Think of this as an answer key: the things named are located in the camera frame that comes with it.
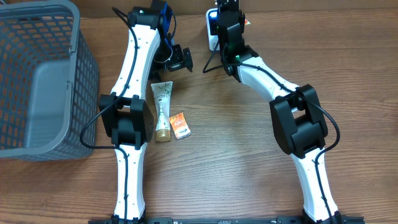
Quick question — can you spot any grey plastic shopping basket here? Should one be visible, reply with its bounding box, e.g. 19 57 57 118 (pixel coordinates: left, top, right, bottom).
1 1 99 161

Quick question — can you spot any white gold cosmetic tube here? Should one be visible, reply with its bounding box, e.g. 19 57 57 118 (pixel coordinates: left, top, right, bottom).
151 81 173 142

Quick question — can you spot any small orange white packet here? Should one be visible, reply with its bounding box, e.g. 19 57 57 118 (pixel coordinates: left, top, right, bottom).
169 113 192 139

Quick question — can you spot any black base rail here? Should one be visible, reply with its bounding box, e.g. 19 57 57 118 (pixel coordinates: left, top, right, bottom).
87 215 365 224

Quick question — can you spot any white barcode scanner stand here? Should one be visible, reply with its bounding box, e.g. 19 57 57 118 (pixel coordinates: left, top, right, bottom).
205 8 220 51

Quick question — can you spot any yellow white snack bag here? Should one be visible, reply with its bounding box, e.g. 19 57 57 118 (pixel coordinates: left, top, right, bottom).
244 19 251 26

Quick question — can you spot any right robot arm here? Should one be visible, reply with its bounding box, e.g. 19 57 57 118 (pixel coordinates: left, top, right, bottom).
216 1 343 223

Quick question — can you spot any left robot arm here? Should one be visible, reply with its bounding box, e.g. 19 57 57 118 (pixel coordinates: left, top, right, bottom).
99 1 193 223

